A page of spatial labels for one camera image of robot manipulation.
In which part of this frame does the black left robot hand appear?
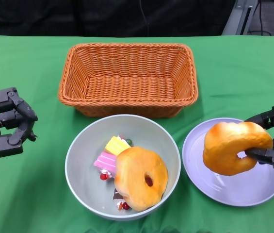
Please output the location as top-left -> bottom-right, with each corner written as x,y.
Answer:
0,86 -> 39,178

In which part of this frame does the golden ring bread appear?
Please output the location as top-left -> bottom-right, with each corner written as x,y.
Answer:
202,121 -> 274,176

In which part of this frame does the pale grey-green bowl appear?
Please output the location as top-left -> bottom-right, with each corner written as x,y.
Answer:
64,114 -> 181,221

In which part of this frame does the pale lavender plate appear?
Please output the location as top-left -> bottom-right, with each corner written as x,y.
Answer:
182,117 -> 274,207

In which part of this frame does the pink striped cake piece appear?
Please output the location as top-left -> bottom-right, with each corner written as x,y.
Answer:
93,150 -> 118,181

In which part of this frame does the yellow striped cake piece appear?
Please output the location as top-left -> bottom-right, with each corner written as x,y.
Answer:
104,135 -> 132,156

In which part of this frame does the orange wicker basket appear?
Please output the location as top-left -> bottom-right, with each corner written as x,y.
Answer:
58,43 -> 199,119

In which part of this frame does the black cloth backdrop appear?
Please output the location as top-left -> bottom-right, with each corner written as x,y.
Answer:
0,0 -> 234,37

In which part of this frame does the grey metal stand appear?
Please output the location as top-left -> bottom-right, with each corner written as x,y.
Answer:
221,0 -> 258,36

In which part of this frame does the ring bread with red hole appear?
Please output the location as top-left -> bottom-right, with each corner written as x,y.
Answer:
114,146 -> 169,211

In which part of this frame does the black floor cable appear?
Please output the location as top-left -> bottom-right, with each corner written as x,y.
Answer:
247,0 -> 272,36

